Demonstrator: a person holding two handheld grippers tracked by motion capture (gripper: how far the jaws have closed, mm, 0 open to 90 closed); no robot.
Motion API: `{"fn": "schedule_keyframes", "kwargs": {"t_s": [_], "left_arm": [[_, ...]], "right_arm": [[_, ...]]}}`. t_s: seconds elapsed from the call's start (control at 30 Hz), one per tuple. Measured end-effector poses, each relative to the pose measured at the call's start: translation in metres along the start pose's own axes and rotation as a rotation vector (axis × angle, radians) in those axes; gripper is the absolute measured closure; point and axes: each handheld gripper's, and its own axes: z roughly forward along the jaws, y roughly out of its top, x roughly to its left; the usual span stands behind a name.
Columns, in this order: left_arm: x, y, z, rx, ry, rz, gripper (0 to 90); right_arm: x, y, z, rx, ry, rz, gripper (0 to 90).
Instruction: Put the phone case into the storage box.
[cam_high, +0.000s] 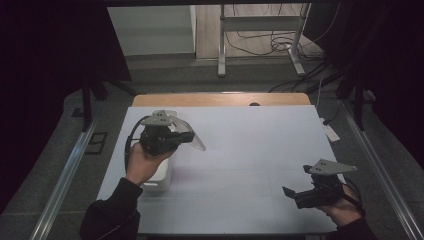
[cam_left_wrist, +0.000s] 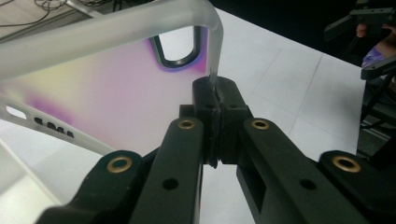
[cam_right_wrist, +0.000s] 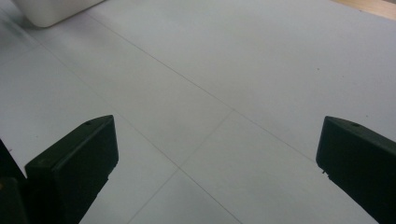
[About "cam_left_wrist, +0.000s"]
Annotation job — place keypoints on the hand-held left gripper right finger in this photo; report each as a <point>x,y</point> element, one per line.
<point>274,168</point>

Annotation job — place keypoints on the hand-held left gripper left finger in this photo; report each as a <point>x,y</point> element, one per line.
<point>183,161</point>

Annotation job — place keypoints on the iridescent phone case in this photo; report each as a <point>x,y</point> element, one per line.
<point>118,93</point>

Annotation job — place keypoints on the grey metal desk frame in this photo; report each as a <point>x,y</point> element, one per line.
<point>82,7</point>

